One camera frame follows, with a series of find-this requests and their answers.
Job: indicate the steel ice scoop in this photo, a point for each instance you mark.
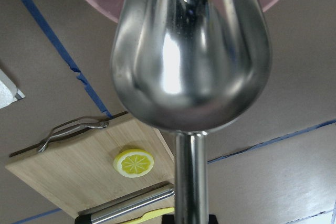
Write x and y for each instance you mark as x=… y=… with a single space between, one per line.
x=190 y=67

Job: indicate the yellow plastic knife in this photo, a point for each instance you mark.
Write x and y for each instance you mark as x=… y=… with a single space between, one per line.
x=151 y=215

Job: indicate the steel rod tool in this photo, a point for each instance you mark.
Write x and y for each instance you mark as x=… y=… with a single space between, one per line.
x=136 y=201

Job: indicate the bamboo cutting board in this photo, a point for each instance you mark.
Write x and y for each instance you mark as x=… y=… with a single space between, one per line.
x=77 y=174

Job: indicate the lemon half slice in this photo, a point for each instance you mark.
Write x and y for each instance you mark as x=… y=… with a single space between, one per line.
x=133 y=163

